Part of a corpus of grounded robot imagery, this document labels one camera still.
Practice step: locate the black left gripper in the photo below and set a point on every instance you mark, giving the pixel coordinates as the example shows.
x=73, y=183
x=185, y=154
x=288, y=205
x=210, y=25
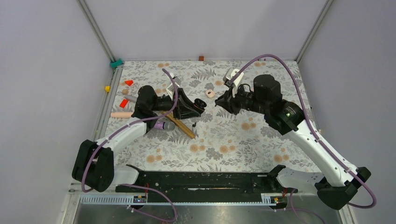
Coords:
x=185, y=108

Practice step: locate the purple glitter microphone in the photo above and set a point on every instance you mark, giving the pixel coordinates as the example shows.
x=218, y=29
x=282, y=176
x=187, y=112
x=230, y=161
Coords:
x=165, y=125

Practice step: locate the red rectangular block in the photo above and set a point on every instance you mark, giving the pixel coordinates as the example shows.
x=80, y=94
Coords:
x=123, y=103

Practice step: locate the gold microphone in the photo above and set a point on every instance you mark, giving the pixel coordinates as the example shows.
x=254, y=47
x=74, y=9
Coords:
x=185, y=129

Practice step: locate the teal curved block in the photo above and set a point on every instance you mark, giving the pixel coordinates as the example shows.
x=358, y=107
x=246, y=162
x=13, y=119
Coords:
x=116, y=63

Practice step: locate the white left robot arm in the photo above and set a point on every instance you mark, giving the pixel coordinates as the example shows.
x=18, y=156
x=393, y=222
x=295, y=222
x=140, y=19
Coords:
x=94, y=165

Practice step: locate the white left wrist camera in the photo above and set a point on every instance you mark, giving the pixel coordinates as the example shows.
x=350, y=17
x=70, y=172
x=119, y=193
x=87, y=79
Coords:
x=171, y=88

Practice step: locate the silver microphone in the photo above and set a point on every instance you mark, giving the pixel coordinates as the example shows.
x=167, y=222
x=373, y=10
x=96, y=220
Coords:
x=130, y=98

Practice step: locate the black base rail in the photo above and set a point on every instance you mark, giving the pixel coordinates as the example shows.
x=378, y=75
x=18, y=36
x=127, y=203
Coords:
x=205, y=187

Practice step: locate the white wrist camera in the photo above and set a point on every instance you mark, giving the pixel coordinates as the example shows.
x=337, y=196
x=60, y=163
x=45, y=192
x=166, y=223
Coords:
x=171, y=88
x=233, y=79

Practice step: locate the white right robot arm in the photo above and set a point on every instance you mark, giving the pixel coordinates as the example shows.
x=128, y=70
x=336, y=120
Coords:
x=338, y=180

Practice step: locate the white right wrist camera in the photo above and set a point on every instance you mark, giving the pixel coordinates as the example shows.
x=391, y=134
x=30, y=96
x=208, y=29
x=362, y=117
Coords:
x=233, y=79

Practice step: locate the red triangular block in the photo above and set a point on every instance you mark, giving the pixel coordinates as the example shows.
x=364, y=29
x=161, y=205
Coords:
x=129, y=82

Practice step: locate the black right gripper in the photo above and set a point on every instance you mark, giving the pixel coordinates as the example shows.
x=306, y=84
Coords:
x=228, y=101

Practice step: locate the cream earbud charging case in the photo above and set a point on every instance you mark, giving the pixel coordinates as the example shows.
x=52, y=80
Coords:
x=210, y=93

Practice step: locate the black earbud charging case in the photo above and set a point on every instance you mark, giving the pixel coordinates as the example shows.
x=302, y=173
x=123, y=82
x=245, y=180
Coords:
x=200, y=103

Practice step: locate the pink microphone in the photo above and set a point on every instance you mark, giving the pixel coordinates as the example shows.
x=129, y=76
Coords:
x=122, y=115

